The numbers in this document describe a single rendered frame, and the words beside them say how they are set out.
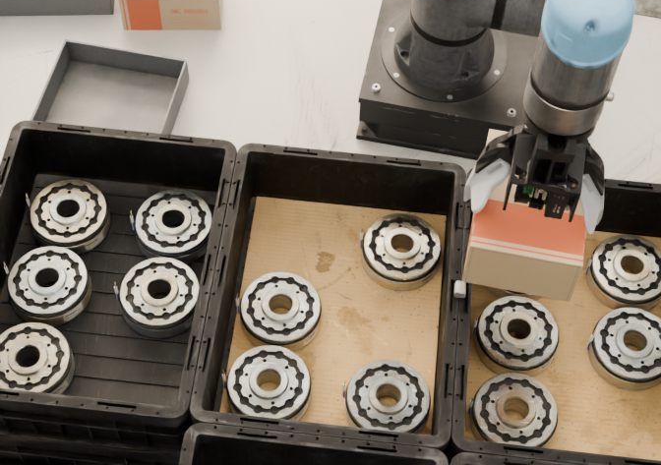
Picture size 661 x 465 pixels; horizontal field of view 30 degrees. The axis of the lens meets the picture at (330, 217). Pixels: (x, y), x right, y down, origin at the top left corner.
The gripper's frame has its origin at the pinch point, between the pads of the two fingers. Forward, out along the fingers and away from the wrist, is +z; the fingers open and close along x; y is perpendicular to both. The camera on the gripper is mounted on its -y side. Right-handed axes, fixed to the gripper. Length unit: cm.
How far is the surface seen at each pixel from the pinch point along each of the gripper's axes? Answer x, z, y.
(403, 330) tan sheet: -11.6, 27.4, 3.6
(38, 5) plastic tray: -80, 38, -49
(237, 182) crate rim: -36.2, 18.9, -8.7
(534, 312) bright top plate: 4.2, 24.2, -0.9
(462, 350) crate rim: -4.2, 17.4, 10.1
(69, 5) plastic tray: -76, 39, -50
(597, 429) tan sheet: 13.9, 27.3, 12.0
